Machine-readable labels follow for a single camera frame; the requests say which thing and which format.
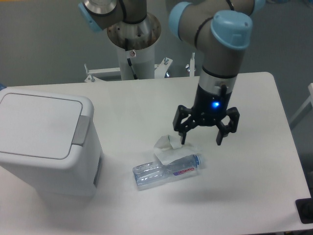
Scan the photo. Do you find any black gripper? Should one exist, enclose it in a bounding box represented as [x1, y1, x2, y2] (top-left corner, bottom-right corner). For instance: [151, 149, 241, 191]
[173, 85, 240, 145]

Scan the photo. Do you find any white push-lid trash can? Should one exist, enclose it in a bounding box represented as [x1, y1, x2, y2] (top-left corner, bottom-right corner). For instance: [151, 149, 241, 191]
[0, 88, 102, 196]

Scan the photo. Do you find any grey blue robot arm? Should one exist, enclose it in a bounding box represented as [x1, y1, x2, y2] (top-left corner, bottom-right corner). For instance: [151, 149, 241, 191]
[78, 0, 265, 144]

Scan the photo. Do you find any crumpled white tissue paper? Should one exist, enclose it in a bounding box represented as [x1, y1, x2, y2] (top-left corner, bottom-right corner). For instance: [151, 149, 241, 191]
[153, 135, 201, 165]

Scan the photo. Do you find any crushed clear plastic bottle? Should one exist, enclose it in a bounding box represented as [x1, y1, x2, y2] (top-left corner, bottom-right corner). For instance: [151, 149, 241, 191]
[133, 154, 203, 191]

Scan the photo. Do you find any black clamp at table corner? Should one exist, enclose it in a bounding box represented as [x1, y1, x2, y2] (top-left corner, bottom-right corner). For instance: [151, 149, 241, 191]
[295, 198, 313, 224]

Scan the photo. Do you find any white metal base frame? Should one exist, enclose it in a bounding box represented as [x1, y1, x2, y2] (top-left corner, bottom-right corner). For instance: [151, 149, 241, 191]
[84, 52, 199, 83]

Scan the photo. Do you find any white frame at right edge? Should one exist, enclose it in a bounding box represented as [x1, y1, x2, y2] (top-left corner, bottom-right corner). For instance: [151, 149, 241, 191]
[289, 83, 313, 130]

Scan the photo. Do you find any black cable on pedestal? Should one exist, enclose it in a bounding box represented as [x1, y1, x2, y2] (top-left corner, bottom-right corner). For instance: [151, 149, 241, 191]
[124, 38, 138, 80]

